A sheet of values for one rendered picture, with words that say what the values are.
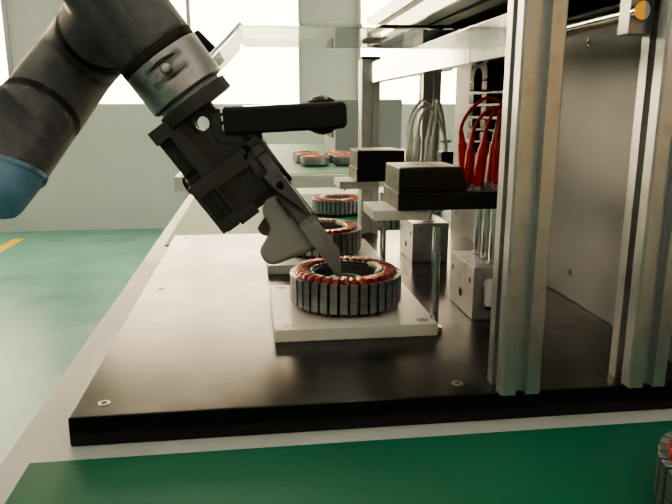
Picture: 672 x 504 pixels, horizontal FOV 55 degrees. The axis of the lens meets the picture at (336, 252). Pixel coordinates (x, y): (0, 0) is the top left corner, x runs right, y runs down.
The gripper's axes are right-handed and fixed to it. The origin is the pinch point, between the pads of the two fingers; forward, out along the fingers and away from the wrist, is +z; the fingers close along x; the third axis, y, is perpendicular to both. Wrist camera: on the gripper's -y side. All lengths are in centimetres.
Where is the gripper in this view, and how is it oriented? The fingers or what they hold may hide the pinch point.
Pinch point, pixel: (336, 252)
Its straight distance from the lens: 64.2
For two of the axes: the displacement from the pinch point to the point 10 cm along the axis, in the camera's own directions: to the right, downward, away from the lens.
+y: -8.0, 5.9, 0.3
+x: 1.3, 2.2, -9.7
